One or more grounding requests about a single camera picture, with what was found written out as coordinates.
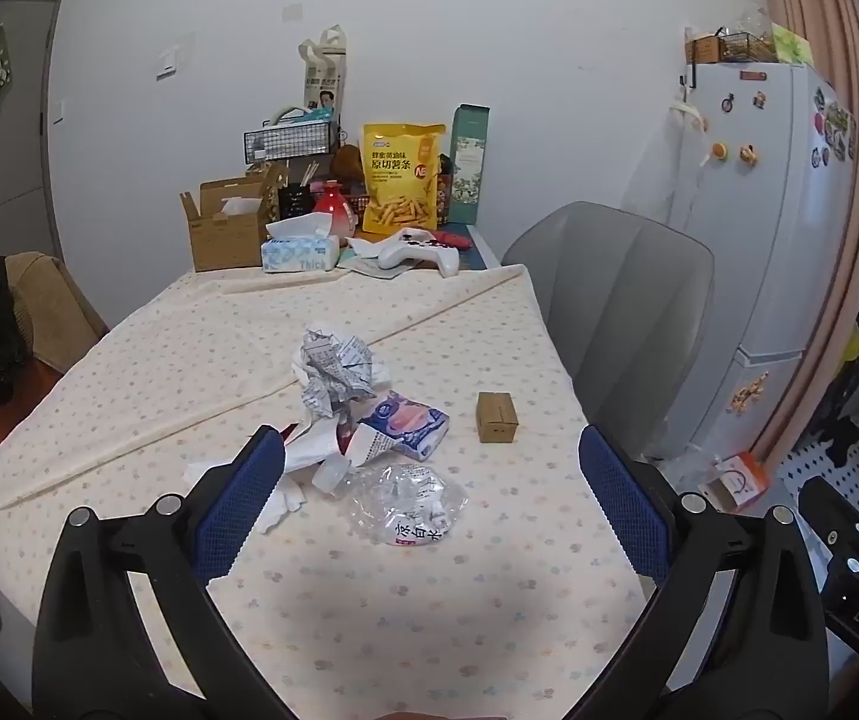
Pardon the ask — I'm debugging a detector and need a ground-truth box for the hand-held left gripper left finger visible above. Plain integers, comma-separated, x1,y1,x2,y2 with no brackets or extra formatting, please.
32,425,288,720

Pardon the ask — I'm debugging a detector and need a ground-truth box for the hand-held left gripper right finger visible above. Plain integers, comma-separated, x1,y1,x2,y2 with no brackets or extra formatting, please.
578,424,830,720

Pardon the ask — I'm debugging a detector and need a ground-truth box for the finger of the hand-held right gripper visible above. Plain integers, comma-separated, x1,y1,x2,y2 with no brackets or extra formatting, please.
799,475,859,578

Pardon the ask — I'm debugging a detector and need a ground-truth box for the white face mask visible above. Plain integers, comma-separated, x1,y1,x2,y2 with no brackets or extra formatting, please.
187,457,311,535

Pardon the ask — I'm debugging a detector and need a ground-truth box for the red white wrapper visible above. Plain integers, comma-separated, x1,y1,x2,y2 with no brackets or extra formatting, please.
280,420,359,473

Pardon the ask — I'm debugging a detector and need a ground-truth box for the small cardboard box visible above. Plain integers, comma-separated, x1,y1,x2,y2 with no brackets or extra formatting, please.
476,391,518,443

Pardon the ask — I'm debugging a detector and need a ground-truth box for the newspaper ball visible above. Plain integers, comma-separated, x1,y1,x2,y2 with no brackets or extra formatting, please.
290,326,389,421

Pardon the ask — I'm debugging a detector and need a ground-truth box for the crushed clear plastic bottle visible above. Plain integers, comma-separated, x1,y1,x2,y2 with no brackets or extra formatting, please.
313,457,470,547

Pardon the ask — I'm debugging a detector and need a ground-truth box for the blue pink packet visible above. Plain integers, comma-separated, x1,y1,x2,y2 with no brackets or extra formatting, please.
343,390,450,464

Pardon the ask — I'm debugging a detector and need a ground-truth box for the black cloth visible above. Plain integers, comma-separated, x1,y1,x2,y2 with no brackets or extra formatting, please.
819,416,859,466

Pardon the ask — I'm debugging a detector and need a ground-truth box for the clear plastic bag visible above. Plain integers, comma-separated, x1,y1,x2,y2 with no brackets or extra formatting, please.
654,454,711,500

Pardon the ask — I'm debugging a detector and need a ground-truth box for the yellow gecko magnet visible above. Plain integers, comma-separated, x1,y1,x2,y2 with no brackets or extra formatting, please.
729,375,768,415

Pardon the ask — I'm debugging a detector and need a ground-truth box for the dotted cream tablecloth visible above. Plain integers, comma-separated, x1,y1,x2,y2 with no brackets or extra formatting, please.
0,264,671,720

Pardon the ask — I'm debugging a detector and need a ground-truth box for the grey chair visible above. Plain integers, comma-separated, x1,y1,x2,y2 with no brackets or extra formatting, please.
500,201,716,462

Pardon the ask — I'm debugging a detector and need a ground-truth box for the blue tissue box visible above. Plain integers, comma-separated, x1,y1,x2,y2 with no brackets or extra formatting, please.
260,212,342,275

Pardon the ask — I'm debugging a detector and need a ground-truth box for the open cardboard box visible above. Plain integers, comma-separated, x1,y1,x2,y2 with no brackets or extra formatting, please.
179,163,288,272

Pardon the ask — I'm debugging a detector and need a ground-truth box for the pale green leaflet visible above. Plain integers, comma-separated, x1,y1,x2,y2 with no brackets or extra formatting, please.
338,246,389,276

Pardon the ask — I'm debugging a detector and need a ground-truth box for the brown chair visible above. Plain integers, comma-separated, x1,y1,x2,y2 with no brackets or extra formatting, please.
5,251,110,376

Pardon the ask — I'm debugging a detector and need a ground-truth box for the blue table mat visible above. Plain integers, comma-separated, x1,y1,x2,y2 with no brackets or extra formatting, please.
461,229,506,272

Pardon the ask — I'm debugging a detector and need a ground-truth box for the white game controller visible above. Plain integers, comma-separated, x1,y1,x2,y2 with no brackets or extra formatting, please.
347,229,462,280

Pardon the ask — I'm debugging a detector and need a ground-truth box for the white refrigerator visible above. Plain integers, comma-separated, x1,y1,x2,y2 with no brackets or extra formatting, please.
654,60,859,466

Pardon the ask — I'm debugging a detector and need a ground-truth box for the black pen holder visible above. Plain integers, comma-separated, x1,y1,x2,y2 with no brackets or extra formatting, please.
277,181,316,220

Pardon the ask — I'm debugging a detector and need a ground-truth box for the red vase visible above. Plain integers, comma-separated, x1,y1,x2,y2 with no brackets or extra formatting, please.
311,181,356,241

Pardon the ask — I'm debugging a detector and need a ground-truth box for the white hanging bag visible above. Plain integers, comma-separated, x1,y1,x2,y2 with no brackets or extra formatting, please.
665,97,710,230

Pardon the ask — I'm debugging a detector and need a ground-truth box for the brown plush toy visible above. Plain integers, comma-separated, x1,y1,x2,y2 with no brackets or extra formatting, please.
329,142,365,181

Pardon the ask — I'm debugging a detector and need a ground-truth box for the yellow snack bag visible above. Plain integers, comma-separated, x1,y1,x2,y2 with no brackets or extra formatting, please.
361,122,447,235

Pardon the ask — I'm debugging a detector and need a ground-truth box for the cluster of fridge magnets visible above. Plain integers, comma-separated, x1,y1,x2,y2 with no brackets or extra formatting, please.
812,86,858,170

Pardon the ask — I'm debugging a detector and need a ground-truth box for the tall green box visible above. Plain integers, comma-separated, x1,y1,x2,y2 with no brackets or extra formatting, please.
446,103,492,226

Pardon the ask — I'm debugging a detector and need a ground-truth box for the grey door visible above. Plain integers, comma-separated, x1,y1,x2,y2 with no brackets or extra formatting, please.
0,0,63,256

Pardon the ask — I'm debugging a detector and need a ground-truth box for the white paper carry bag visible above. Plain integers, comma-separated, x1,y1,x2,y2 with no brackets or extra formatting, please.
298,25,348,117

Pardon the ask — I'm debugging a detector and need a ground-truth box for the green packet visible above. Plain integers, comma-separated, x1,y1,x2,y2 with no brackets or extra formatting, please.
770,22,809,65

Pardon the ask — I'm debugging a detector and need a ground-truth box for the black wire mesh rack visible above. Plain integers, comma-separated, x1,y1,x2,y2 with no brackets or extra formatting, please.
242,120,342,166

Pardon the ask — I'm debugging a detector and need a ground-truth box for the black wire basket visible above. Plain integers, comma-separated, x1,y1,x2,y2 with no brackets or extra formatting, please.
718,28,779,63

